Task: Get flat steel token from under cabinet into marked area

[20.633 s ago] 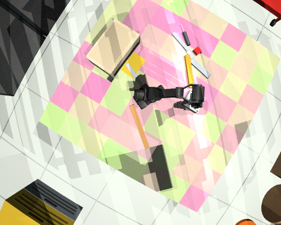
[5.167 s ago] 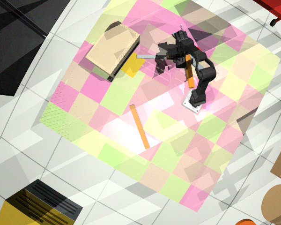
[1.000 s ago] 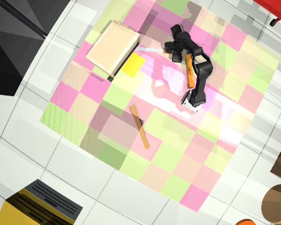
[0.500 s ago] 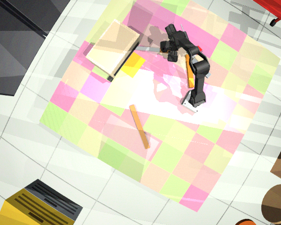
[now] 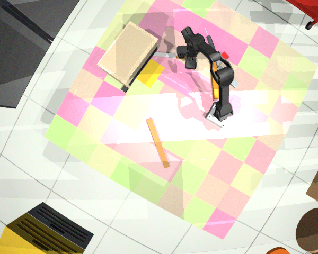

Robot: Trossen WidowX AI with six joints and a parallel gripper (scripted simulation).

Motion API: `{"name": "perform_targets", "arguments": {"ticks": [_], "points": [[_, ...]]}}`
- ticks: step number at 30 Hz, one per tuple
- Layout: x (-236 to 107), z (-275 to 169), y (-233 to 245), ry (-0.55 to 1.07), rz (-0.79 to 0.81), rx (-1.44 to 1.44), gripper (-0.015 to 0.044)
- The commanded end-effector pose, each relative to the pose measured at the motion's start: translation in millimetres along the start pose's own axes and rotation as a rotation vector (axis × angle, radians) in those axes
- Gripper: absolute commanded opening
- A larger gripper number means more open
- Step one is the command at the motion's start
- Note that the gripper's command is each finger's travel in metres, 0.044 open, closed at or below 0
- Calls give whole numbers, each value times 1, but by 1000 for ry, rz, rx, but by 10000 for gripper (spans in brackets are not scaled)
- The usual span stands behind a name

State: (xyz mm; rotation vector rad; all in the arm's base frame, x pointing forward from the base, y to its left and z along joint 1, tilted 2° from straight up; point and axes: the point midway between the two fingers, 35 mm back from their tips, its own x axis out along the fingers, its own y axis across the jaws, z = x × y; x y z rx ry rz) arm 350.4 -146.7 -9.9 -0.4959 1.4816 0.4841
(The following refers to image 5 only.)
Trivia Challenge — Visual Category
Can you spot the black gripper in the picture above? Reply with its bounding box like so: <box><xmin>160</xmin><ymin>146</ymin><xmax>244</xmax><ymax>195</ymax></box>
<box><xmin>185</xmin><ymin>48</ymin><xmax>198</xmax><ymax>70</ymax></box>

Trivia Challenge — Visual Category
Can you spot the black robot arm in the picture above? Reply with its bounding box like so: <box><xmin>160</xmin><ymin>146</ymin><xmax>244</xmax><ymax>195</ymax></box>
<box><xmin>176</xmin><ymin>27</ymin><xmax>234</xmax><ymax>122</ymax></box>

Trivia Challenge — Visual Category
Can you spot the red cube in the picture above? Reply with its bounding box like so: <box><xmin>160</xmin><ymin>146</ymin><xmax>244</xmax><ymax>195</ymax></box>
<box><xmin>222</xmin><ymin>52</ymin><xmax>229</xmax><ymax>59</ymax></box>

